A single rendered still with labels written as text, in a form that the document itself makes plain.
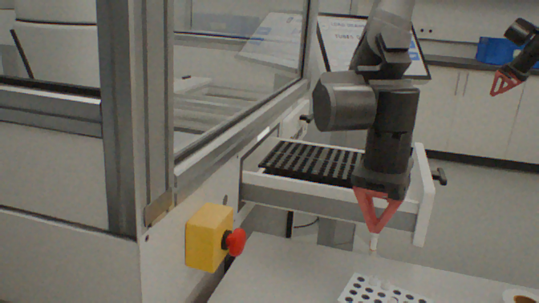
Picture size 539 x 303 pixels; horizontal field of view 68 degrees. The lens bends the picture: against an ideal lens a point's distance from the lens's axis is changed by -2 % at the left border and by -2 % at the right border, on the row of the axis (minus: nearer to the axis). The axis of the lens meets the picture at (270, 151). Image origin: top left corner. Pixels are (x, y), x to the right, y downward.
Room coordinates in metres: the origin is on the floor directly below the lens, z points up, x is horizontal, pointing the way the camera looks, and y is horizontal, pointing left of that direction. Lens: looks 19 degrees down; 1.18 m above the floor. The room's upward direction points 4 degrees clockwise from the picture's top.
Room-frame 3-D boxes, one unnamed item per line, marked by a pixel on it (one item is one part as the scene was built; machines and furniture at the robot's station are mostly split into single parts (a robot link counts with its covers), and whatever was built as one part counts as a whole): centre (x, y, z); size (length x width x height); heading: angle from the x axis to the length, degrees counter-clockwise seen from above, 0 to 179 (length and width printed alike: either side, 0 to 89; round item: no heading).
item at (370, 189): (0.51, -0.16, 0.95); 0.07 x 0.07 x 0.09; 66
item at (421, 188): (0.75, -0.30, 0.87); 0.29 x 0.02 x 0.11; 166
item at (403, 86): (0.50, -0.14, 1.08); 0.07 x 0.06 x 0.07; 107
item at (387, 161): (0.50, -0.15, 1.02); 0.10 x 0.07 x 0.07; 156
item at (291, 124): (1.14, -0.07, 0.87); 0.29 x 0.02 x 0.11; 166
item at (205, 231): (0.51, 0.07, 0.88); 0.07 x 0.05 x 0.07; 166
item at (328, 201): (0.80, -0.10, 0.86); 0.40 x 0.26 x 0.06; 76
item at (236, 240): (0.50, 0.04, 0.88); 0.04 x 0.03 x 0.04; 166
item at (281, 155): (0.80, -0.11, 0.87); 0.22 x 0.18 x 0.06; 76
